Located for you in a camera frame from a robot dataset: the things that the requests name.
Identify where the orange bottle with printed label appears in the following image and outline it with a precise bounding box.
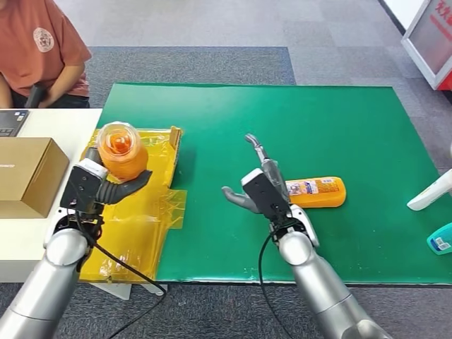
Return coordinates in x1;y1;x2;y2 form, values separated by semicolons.
284;176;347;209

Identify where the dark laptop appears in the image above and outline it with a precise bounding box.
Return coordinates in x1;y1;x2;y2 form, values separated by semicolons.
0;109;30;138

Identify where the teal bottle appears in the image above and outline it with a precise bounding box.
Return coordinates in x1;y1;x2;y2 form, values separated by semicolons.
426;222;452;256

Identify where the brown cardboard box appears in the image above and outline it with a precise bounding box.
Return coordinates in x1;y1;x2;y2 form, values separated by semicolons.
0;136;70;220

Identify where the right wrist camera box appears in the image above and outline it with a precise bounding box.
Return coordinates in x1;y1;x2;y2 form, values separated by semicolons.
241;168;294;224

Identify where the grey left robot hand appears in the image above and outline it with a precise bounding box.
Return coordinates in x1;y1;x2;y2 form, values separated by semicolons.
86;146;153;207

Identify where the yellow plastic-wrapped tray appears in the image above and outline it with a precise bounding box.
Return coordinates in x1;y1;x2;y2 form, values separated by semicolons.
78;125;188;283

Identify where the white and red sign board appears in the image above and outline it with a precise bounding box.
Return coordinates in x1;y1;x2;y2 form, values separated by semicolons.
400;0;452;91

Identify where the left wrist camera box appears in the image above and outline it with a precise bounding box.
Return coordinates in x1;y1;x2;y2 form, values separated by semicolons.
59;157;109;217

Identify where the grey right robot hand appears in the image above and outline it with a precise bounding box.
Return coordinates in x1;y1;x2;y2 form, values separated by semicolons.
221;133;291;215

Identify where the black handheld device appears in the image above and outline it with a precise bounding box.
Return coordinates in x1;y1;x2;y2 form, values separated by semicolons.
24;83;46;109

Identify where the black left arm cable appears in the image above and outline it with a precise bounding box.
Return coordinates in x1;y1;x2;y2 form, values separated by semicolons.
75;210;168;339

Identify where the orange bottle with clear cap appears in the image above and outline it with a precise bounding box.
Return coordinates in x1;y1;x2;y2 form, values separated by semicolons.
95;121;149;182

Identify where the person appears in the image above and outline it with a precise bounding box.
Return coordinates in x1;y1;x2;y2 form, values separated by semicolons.
0;0;92;110

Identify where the white spray bottle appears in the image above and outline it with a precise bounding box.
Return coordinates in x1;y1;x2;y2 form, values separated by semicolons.
407;168;452;212

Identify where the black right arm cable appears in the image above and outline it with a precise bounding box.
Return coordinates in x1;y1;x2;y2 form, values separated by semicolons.
258;223;295;339

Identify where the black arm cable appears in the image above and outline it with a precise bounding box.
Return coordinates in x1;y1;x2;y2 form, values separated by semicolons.
75;210;168;339
258;223;295;339

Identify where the green mat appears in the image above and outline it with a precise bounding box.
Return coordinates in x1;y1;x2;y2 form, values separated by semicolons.
96;83;452;285

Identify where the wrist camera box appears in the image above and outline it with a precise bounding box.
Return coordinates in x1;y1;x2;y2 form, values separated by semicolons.
241;168;294;224
59;157;109;217

